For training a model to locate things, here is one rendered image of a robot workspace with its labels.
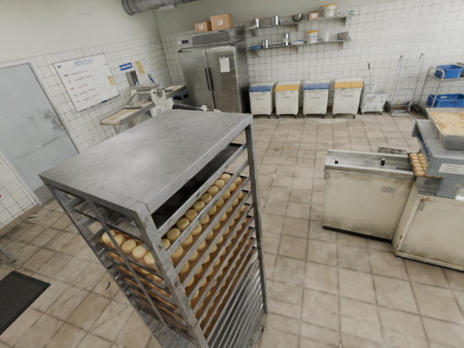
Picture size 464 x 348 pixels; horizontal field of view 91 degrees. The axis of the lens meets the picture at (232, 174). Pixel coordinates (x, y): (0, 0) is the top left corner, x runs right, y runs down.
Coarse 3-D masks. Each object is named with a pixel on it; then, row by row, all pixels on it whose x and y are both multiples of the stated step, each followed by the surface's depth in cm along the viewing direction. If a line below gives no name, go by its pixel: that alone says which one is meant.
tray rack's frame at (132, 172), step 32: (160, 128) 96; (192, 128) 92; (224, 128) 87; (96, 160) 78; (128, 160) 75; (160, 160) 72; (192, 160) 70; (96, 192) 62; (128, 192) 60; (160, 192) 58; (160, 256) 62; (192, 320) 83
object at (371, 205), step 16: (352, 160) 232; (368, 160) 228; (384, 160) 215; (336, 176) 222; (352, 176) 216; (368, 176) 209; (336, 192) 232; (352, 192) 225; (368, 192) 218; (384, 192) 211; (400, 192) 205; (336, 208) 242; (352, 208) 234; (368, 208) 227; (384, 208) 220; (400, 208) 213; (336, 224) 254; (352, 224) 246; (368, 224) 237; (384, 224) 230; (384, 240) 244
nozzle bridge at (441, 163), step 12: (420, 120) 211; (420, 132) 196; (432, 132) 191; (420, 144) 203; (432, 144) 176; (432, 156) 164; (444, 156) 161; (456, 156) 160; (432, 168) 167; (444, 168) 163; (456, 168) 160; (444, 180) 168; (456, 180) 164; (444, 192) 172; (456, 192) 169
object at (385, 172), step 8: (328, 168) 223; (336, 168) 219; (344, 168) 216; (352, 168) 213; (360, 168) 209; (368, 168) 207; (376, 168) 205; (384, 176) 204; (392, 176) 201; (400, 176) 198; (408, 176) 196
